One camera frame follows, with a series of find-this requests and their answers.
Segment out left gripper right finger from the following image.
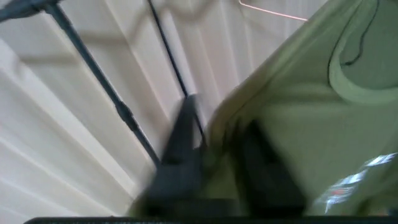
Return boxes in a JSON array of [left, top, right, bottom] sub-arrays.
[[233, 119, 307, 217]]

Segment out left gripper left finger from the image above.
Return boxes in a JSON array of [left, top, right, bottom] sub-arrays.
[[146, 95, 206, 217]]

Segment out green printed shirt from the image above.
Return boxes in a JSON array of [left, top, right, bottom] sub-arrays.
[[127, 0, 398, 218]]

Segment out black clothes rack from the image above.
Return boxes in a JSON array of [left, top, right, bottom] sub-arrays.
[[0, 0, 162, 167]]

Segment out pink clothes hanger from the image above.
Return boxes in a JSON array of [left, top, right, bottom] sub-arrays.
[[238, 0, 308, 22]]

